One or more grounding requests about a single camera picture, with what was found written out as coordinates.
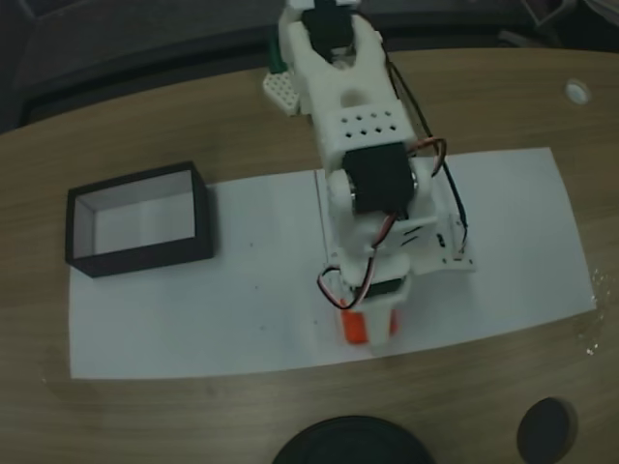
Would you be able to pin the dark brown open box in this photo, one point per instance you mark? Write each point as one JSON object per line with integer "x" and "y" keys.
{"x": 145, "y": 263}

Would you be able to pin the white paper sheet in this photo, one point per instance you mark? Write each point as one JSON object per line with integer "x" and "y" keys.
{"x": 217, "y": 319}
{"x": 522, "y": 232}

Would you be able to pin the orange cube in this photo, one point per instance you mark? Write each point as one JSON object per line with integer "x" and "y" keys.
{"x": 353, "y": 329}

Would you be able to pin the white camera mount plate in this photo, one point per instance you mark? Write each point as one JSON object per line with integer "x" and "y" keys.
{"x": 450, "y": 261}

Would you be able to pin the black round stand base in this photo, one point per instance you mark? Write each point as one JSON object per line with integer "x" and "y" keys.
{"x": 353, "y": 444}

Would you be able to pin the white round cap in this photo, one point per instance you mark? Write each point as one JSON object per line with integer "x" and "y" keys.
{"x": 577, "y": 91}

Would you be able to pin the green clamp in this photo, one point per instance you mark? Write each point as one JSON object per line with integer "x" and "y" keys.
{"x": 276, "y": 55}

